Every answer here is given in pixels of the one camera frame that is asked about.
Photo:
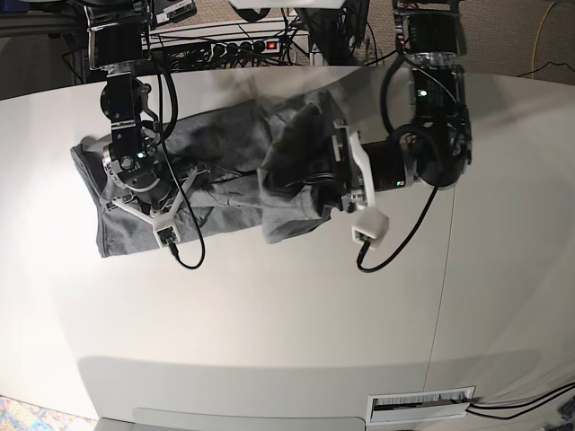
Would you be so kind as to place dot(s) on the grey table leg column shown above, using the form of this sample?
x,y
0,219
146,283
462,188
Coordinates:
x,y
317,23

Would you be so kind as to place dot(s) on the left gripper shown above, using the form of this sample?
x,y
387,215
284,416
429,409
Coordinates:
x,y
359,171

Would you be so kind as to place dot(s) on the grey T-shirt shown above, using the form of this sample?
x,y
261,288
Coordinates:
x,y
247,150

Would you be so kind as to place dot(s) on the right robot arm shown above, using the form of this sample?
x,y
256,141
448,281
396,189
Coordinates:
x,y
117,31

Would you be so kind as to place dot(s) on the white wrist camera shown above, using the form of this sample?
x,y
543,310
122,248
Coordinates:
x,y
370,227
165,236

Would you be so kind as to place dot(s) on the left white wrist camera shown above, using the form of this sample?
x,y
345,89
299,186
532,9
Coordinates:
x,y
370,227

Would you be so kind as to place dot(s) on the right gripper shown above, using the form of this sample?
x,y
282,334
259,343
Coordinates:
x,y
153,199

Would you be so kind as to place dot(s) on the black power strip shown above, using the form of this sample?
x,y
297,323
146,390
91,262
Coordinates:
x,y
246,48

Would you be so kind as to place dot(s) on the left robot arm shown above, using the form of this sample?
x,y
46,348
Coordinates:
x,y
421,103

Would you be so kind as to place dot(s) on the white cable grommet box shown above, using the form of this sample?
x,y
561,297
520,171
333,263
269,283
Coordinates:
x,y
415,407

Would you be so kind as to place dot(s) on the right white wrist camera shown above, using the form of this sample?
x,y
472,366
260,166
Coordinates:
x,y
165,236

